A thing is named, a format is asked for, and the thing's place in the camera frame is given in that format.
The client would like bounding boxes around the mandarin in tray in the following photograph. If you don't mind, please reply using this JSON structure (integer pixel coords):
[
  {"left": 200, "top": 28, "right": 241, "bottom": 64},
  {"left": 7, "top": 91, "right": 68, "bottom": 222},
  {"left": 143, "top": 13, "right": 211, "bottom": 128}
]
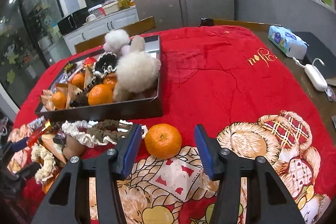
[
  {"left": 52, "top": 91, "right": 67, "bottom": 110},
  {"left": 88, "top": 84, "right": 113, "bottom": 106}
]

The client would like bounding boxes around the white power adapter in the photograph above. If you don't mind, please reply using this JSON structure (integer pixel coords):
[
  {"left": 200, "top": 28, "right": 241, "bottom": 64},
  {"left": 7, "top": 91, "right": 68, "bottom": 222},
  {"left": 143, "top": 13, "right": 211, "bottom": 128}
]
[{"left": 292, "top": 57, "right": 328, "bottom": 92}]

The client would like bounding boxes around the white fluffy plush toy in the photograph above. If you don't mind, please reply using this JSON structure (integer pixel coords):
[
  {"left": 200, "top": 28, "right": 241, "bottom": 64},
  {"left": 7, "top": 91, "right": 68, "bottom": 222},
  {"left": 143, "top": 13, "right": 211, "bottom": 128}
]
[{"left": 109, "top": 35, "right": 161, "bottom": 102}]

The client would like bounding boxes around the red printed blanket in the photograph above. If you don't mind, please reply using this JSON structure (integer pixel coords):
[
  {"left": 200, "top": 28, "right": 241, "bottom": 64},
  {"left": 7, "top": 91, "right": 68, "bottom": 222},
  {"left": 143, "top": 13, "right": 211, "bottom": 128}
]
[{"left": 9, "top": 26, "right": 335, "bottom": 223}]

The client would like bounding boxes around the black microwave oven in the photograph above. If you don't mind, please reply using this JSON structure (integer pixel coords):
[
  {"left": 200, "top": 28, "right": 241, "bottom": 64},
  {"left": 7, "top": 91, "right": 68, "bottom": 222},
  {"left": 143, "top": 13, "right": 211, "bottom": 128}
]
[{"left": 58, "top": 7, "right": 89, "bottom": 36}]

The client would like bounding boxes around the orange mandarin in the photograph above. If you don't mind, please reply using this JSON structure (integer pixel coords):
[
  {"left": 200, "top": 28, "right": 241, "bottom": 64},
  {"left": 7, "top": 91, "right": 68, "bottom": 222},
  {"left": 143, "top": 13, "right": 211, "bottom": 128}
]
[{"left": 144, "top": 123, "right": 182, "bottom": 160}]

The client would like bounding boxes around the cream knitted scrunchie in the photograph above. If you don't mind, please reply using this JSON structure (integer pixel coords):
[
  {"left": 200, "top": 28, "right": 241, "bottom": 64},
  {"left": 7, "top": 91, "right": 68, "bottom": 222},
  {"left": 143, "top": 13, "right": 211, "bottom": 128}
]
[{"left": 31, "top": 143, "right": 57, "bottom": 184}]

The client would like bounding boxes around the white kitchen cabinet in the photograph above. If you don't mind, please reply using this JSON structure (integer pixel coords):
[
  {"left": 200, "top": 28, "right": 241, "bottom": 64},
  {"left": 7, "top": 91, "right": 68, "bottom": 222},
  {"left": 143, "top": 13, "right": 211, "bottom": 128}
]
[{"left": 63, "top": 6, "right": 139, "bottom": 55}]

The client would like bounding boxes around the blue tissue pack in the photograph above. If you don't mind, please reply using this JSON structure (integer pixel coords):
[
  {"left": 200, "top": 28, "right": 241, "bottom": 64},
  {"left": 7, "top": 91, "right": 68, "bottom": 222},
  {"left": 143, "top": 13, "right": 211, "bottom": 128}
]
[{"left": 268, "top": 25, "right": 309, "bottom": 60}]

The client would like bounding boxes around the black laptop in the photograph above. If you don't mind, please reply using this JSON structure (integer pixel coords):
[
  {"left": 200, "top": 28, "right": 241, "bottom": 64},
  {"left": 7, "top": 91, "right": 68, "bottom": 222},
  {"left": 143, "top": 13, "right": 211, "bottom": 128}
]
[{"left": 294, "top": 31, "right": 336, "bottom": 80}]

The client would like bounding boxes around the glass sliding door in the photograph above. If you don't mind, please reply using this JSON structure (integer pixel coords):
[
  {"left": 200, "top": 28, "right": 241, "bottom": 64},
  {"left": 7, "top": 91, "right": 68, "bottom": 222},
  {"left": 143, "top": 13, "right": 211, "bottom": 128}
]
[{"left": 1, "top": 0, "right": 70, "bottom": 106}]

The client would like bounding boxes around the mandarin in tray left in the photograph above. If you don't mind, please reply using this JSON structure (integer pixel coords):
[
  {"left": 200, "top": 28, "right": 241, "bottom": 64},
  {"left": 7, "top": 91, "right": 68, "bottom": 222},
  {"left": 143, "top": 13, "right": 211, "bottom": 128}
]
[{"left": 52, "top": 91, "right": 67, "bottom": 110}]

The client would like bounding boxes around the black shallow tray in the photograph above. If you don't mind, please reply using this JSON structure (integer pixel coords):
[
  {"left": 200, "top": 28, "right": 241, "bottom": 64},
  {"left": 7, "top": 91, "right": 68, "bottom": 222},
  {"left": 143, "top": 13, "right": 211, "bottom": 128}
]
[{"left": 35, "top": 30, "right": 163, "bottom": 122}]

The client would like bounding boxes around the olive white scrunchie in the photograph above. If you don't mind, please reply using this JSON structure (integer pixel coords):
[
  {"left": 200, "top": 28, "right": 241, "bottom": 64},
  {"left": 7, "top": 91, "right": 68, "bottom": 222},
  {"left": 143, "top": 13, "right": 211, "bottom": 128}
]
[{"left": 62, "top": 119, "right": 134, "bottom": 148}]

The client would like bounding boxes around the wooden chair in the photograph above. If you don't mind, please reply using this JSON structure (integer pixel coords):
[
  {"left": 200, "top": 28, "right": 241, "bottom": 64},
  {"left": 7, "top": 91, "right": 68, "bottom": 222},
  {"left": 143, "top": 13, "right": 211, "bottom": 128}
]
[
  {"left": 199, "top": 18, "right": 281, "bottom": 32},
  {"left": 75, "top": 16, "right": 156, "bottom": 53}
]

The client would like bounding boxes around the mandarin in tray right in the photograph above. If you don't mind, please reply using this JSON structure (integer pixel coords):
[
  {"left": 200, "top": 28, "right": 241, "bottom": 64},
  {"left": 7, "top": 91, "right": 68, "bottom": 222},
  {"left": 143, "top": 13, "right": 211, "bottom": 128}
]
[{"left": 88, "top": 84, "right": 113, "bottom": 106}]

